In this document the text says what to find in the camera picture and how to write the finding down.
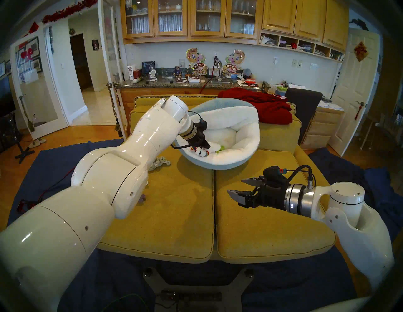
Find navy blue floor blanket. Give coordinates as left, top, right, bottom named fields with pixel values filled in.
left=6, top=138, right=358, bottom=312

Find black television screen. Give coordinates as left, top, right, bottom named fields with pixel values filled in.
left=0, top=75, right=16, bottom=117

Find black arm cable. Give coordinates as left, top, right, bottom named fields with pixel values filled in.
left=285, top=164, right=316, bottom=191
left=172, top=111, right=202, bottom=150

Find black tripod stand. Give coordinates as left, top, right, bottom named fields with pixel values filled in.
left=0, top=113, right=35, bottom=164

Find white framed glass door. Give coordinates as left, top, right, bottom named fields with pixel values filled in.
left=98, top=0, right=128, bottom=139
left=9, top=27, right=68, bottom=140

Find brown rope tassel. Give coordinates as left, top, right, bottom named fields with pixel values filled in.
left=106, top=82, right=123, bottom=137

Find grey green plush toy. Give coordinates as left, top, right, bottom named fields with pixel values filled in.
left=148, top=156, right=172, bottom=172

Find crumpled blue cloth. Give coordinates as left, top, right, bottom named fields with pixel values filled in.
left=309, top=148, right=403, bottom=242

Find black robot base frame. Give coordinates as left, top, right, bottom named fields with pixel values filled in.
left=143, top=267, right=254, bottom=312

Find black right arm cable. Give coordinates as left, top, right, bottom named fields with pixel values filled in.
left=285, top=164, right=316, bottom=191

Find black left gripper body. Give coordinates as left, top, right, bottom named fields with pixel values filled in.
left=188, top=125, right=211, bottom=150

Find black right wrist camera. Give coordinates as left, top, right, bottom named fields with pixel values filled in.
left=263, top=166, right=287, bottom=186

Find granite kitchen counter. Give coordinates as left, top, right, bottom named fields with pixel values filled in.
left=117, top=75, right=268, bottom=126

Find red tinsel garland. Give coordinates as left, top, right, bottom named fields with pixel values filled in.
left=42, top=0, right=97, bottom=25

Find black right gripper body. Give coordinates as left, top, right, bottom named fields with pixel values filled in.
left=252, top=181, right=288, bottom=209

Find yellow fabric sofa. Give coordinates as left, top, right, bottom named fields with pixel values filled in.
left=94, top=94, right=337, bottom=264

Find wooden wall cabinets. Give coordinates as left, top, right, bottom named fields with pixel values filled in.
left=120, top=0, right=349, bottom=62

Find wooden drawer cabinet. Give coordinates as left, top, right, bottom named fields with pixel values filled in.
left=301, top=105, right=344, bottom=150

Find cartoon child paper decoration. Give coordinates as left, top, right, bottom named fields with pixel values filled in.
left=186, top=48, right=208, bottom=76
left=222, top=49, right=245, bottom=76

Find white panel door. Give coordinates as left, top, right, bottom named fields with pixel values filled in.
left=329, top=28, right=380, bottom=157

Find blue white plush dog bed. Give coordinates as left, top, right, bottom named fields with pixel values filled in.
left=172, top=98, right=260, bottom=170

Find red blanket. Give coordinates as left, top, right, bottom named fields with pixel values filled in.
left=218, top=88, right=293, bottom=125

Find red diamond door ornament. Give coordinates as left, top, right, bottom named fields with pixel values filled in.
left=353, top=42, right=369, bottom=62

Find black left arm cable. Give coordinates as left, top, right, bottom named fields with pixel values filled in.
left=172, top=111, right=202, bottom=150

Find dark office chair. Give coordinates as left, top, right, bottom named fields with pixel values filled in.
left=285, top=88, right=323, bottom=145

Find white llama plush rainbow trim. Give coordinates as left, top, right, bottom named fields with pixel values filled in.
left=190, top=143, right=221, bottom=157

